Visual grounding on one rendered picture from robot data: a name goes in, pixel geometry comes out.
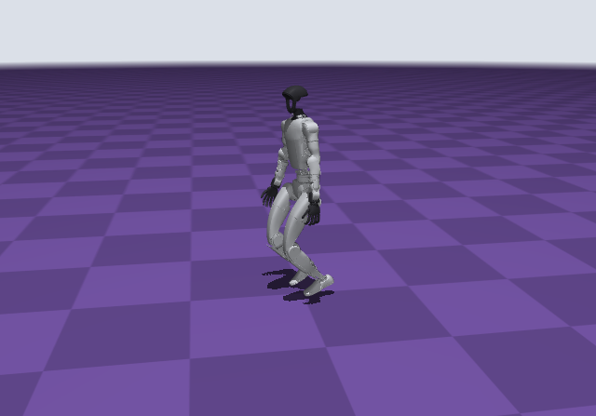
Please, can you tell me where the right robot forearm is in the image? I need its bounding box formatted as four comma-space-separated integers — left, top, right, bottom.
273, 157, 289, 186

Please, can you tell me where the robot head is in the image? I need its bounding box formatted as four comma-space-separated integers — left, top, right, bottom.
282, 86, 308, 120

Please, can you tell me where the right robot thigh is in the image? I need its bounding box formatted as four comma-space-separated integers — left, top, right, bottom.
266, 182, 298, 248

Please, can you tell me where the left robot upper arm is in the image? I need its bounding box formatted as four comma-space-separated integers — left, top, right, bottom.
302, 121, 320, 166

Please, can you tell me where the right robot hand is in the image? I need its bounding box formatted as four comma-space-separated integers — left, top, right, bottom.
261, 177, 281, 207

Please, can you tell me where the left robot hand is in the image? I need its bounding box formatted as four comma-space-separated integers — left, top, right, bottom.
302, 192, 320, 226

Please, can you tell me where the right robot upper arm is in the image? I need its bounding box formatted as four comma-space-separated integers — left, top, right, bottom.
278, 120, 289, 160

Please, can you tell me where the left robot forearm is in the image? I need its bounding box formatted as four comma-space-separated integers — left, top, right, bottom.
307, 156, 320, 200

